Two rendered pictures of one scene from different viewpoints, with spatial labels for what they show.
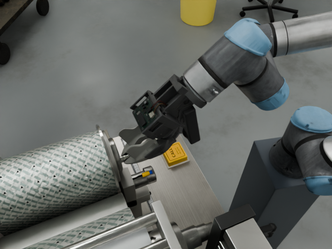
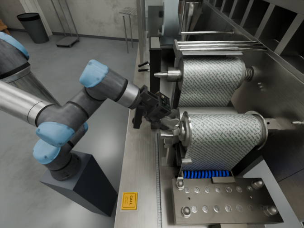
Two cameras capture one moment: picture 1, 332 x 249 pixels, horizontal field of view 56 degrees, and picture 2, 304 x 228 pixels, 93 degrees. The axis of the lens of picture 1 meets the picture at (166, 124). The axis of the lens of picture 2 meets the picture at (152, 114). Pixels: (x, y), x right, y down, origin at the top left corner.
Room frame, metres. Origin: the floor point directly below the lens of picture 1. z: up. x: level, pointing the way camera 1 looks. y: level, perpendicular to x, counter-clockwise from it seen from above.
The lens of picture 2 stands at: (0.72, 0.13, 1.69)
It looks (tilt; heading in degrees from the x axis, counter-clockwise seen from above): 47 degrees down; 202
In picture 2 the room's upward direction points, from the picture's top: straight up
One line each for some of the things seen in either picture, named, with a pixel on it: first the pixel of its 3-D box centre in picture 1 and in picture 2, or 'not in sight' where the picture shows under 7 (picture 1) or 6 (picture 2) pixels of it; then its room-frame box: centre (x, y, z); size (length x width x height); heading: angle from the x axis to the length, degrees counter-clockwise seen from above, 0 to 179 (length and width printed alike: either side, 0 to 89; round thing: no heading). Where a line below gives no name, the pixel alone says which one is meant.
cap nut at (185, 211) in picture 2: not in sight; (186, 211); (0.58, 0.21, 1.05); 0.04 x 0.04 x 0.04
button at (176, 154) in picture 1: (174, 153); (129, 201); (0.61, -0.03, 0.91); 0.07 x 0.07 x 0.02; 23
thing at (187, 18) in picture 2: not in sight; (182, 57); (-0.33, -0.06, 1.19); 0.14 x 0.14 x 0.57
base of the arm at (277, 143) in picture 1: (296, 151); (63, 163); (0.60, -0.43, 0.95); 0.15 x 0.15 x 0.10
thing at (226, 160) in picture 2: not in sight; (211, 161); (0.38, 0.26, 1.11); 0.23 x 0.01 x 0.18; 113
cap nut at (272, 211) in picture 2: not in sight; (272, 210); (0.45, 0.51, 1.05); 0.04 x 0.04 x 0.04
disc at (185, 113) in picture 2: (107, 157); (185, 130); (0.37, 0.13, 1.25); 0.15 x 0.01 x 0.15; 23
